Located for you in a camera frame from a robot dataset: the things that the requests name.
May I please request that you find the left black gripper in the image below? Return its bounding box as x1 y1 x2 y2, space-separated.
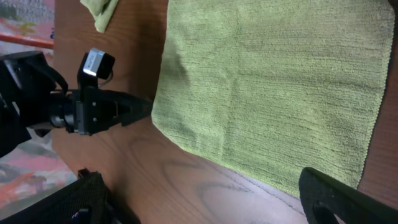
73 87 153 136

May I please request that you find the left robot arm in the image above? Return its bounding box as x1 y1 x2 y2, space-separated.
1 48 153 156

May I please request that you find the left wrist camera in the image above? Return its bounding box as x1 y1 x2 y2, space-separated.
77 48 115 90

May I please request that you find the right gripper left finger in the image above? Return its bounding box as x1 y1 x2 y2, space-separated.
1 169 140 224

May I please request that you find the green microfiber cloth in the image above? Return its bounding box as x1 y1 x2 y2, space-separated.
152 0 395 196

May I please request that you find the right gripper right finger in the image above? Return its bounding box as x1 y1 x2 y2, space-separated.
298 167 397 224

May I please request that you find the folded green cloth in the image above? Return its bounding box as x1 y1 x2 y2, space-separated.
80 0 119 33

